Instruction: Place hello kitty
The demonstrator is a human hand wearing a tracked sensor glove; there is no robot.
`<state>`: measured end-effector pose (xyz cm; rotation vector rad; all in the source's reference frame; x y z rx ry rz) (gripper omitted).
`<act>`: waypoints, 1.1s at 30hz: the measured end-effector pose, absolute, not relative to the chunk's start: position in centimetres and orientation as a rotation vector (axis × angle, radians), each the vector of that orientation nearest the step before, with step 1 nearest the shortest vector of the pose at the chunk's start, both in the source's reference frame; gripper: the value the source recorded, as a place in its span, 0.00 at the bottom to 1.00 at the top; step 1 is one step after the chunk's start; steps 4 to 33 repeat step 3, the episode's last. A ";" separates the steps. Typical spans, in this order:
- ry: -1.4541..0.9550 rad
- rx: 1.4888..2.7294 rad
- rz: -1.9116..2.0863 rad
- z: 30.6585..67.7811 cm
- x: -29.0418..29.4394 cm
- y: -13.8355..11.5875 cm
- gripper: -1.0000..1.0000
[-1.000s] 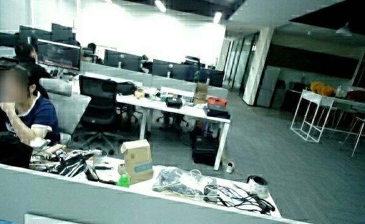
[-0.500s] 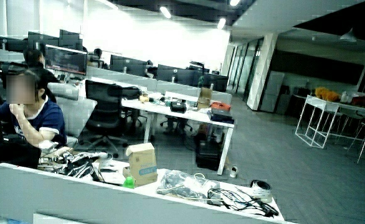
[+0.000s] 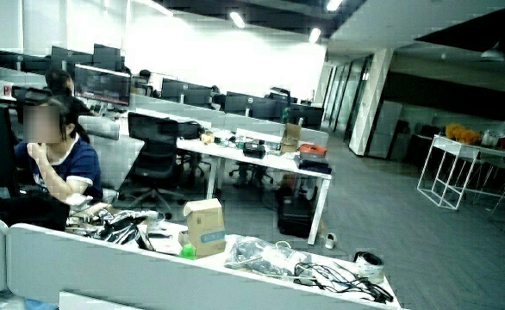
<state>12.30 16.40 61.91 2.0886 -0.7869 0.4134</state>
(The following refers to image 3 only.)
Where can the orange case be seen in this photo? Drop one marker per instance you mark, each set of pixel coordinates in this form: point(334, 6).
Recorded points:
point(313, 151)

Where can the open brown cardboard piece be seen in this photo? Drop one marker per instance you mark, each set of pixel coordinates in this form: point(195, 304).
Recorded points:
point(290, 138)

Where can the wide black monitor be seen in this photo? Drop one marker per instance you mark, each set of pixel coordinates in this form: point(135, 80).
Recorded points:
point(101, 85)

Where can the yellow small object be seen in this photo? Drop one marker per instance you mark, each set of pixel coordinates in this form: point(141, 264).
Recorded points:
point(207, 138)

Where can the grey pendant lamp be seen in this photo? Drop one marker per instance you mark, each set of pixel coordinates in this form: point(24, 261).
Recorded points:
point(492, 54)

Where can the white shoe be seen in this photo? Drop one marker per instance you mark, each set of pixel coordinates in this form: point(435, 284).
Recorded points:
point(330, 241)

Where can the black suitcase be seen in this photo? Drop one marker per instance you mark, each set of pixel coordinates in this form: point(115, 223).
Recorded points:
point(295, 217)

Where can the white frame high table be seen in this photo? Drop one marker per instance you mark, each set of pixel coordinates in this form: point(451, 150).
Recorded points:
point(448, 146)

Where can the silver foil bags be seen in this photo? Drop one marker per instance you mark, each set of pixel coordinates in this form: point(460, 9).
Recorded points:
point(114, 228)

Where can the black desktop device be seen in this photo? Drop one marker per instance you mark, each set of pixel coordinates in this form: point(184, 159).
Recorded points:
point(253, 150)

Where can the brown cardboard box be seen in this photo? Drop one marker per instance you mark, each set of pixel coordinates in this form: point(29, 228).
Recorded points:
point(206, 230)

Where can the white office desk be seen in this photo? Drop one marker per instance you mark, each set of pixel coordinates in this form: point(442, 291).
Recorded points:
point(274, 163)

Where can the ceiling light strip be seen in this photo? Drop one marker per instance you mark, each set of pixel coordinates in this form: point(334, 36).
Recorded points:
point(314, 35)
point(334, 4)
point(237, 20)

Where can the dark blue folded stack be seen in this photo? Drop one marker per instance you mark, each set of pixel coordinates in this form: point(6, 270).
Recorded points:
point(313, 165)

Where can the long grey partition panel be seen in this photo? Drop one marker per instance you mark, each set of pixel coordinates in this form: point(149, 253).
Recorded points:
point(106, 271)

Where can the white tape roll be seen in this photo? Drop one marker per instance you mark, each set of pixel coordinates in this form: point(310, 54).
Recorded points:
point(369, 267)

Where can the orange flowers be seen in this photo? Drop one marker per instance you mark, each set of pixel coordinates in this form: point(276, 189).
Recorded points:
point(461, 134)

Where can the black bag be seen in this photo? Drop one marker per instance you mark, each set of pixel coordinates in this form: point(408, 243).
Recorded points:
point(30, 212)

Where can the black office chair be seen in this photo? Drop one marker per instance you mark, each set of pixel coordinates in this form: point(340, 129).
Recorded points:
point(155, 159)

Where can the green plastic object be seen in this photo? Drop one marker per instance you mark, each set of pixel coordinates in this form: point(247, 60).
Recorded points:
point(187, 252)

